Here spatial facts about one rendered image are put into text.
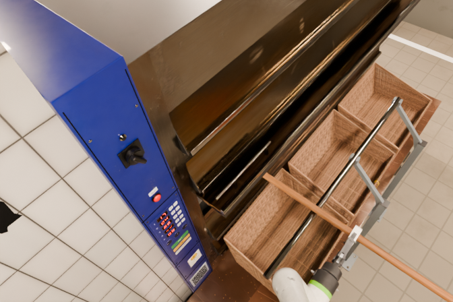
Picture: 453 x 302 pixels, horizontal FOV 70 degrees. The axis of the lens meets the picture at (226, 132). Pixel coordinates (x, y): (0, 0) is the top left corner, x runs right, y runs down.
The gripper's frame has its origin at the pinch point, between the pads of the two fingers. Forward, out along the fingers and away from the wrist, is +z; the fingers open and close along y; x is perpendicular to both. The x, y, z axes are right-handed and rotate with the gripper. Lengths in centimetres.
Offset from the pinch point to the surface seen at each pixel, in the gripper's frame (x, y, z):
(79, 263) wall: -56, -43, -75
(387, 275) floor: 34, 119, 44
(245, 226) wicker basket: -48, 43, -13
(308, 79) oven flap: -51, -27, 41
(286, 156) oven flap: -51, 24, 29
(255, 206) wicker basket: -50, 38, -2
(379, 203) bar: 2.4, 23.9, 34.1
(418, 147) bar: 5, 27, 82
